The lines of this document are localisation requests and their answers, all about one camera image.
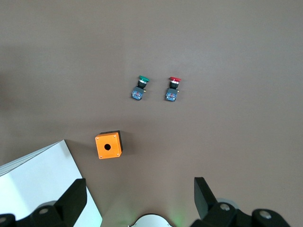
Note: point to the red mushroom push button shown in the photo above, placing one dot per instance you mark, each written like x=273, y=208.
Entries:
x=171, y=94

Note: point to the white drawer cabinet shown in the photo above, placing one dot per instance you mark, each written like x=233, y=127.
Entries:
x=35, y=177

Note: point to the green mushroom push button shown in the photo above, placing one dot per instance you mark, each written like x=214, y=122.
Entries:
x=136, y=93

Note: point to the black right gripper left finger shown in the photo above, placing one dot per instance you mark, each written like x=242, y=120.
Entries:
x=73, y=198

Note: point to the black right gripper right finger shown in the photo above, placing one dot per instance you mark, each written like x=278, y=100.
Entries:
x=204, y=201

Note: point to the orange button enclosure box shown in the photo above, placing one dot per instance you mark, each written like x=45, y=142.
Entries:
x=104, y=152

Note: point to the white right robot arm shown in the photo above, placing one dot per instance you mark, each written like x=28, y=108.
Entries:
x=151, y=222

